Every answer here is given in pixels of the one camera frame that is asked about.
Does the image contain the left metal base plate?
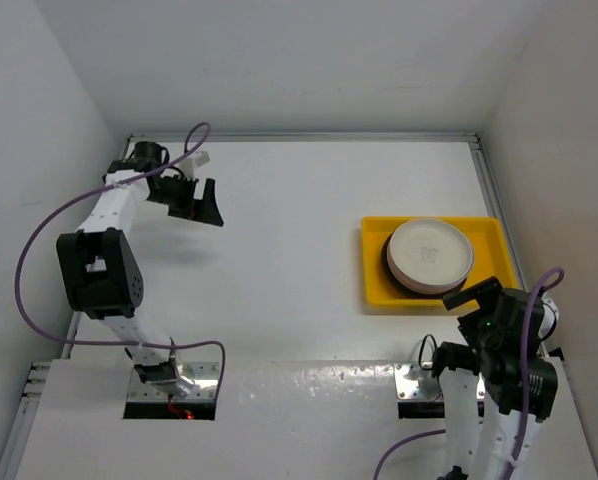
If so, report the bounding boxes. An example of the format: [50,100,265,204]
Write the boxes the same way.
[126,362,220,403]

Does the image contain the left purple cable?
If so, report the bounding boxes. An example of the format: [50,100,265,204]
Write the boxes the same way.
[14,122,226,396]

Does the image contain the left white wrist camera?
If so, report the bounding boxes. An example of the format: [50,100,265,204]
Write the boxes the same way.
[177,151,210,179]

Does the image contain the yellow plastic bin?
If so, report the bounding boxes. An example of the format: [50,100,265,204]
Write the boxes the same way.
[361,216,519,310]

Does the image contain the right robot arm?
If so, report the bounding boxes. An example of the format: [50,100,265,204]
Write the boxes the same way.
[431,268,564,479]

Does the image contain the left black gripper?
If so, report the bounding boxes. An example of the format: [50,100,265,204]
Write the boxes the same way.
[146,173,222,226]

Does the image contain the purple cable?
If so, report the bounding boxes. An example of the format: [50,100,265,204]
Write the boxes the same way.
[14,122,226,396]
[372,267,565,480]

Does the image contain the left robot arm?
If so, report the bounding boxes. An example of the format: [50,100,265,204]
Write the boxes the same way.
[56,141,224,398]

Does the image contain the cream plastic plate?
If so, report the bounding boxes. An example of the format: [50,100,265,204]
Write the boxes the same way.
[388,218,475,294]

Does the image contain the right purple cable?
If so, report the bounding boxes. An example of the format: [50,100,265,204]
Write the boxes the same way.
[372,267,565,480]

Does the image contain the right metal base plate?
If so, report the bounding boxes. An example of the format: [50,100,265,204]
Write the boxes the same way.
[393,361,442,402]

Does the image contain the metal base plate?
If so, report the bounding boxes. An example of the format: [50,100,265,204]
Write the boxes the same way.
[393,361,442,402]
[126,362,220,403]

